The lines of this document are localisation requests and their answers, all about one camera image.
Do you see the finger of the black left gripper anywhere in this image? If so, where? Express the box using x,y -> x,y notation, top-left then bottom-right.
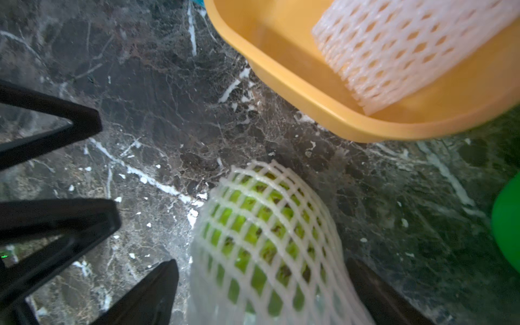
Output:
1,199 -> 121,313
0,79 -> 103,171

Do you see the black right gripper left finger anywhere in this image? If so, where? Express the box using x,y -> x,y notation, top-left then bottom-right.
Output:
94,259 -> 179,325

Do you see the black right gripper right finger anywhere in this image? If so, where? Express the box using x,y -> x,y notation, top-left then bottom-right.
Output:
345,258 -> 434,325

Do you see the green custard apple front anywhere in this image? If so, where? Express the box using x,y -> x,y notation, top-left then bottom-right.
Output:
202,164 -> 326,318

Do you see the white foam net sleeve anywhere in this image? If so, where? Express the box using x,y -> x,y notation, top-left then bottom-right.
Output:
187,159 -> 376,325

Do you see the bright green plastic basket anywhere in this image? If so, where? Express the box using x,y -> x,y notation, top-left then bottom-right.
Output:
492,173 -> 520,272

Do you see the yellow plastic tub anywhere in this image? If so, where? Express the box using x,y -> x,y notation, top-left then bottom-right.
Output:
204,1 -> 519,143

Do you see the white foam net in tub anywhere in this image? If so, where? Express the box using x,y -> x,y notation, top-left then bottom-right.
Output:
311,1 -> 519,115

